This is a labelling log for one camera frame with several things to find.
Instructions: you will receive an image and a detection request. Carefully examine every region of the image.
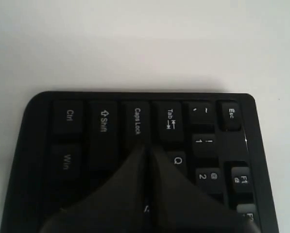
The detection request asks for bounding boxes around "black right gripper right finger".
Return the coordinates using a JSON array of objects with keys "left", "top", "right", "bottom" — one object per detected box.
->
[{"left": 149, "top": 146, "right": 259, "bottom": 233}]

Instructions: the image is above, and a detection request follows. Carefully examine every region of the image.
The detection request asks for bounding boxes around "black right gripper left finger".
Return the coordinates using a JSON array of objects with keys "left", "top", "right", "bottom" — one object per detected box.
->
[{"left": 40, "top": 144, "right": 146, "bottom": 233}]

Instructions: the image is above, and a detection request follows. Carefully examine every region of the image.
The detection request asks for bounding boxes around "black acer keyboard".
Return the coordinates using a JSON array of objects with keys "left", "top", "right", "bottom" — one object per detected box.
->
[{"left": 0, "top": 91, "right": 279, "bottom": 233}]

